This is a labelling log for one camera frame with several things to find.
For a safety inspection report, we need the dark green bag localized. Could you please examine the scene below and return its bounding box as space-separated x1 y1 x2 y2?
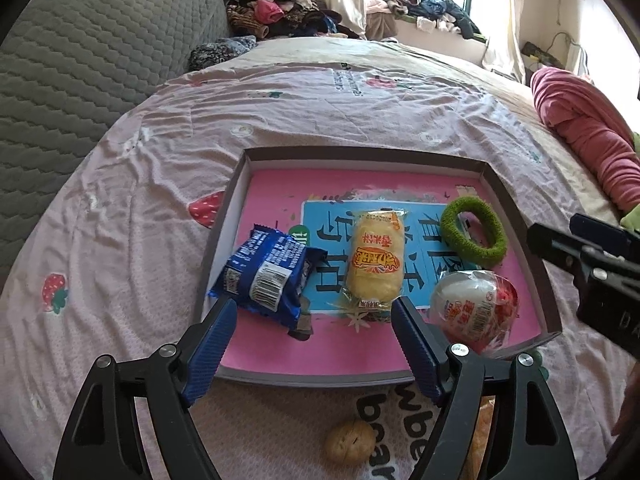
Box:
522 42 556 68

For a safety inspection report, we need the person's right hand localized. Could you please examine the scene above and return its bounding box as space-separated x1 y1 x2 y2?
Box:
612 360 640 436

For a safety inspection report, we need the grey quilted headboard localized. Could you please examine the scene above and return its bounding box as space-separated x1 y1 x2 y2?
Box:
0 0 231 281

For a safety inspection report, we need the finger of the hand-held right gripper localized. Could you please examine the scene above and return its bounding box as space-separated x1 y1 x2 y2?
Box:
526 222 626 281
570 213 640 261

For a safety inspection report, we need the orange snack packet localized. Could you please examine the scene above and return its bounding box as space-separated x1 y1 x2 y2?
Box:
470 395 498 480

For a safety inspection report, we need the white red egg-shaped packet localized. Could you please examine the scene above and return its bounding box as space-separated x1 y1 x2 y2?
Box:
430 270 521 358

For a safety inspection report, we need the brown shallow cardboard box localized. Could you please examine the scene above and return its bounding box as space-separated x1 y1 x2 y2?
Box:
195 146 563 388

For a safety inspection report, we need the green fuzzy hair tie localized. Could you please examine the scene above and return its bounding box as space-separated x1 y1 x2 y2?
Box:
440 197 507 266

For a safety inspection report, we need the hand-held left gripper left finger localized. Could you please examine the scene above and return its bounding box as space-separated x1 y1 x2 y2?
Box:
52 296 238 480

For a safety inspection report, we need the yellow cake packet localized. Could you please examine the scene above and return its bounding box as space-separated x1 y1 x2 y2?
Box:
337 209 410 322

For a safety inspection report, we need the tan walnut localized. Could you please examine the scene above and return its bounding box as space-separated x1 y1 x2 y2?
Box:
325 419 377 465

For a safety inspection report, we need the green blanket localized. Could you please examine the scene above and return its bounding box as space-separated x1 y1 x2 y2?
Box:
620 132 640 233

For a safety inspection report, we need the blue snack packet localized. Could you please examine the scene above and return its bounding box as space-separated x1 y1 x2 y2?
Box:
209 223 326 343

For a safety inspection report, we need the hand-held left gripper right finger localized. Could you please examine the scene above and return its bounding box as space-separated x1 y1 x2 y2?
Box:
391 296 601 480

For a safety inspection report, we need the heap of dark clothes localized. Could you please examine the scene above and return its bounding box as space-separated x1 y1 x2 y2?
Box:
365 0 483 41

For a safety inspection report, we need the pink book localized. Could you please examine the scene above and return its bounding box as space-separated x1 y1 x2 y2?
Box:
217 167 548 378

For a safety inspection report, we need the pink quilt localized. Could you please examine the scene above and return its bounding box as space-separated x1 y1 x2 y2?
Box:
530 66 640 211

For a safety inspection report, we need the dark patterned cloth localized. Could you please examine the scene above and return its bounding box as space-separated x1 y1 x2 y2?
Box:
189 35 258 73

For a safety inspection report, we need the pile of mixed clothes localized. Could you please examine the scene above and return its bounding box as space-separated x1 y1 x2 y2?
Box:
225 0 366 41

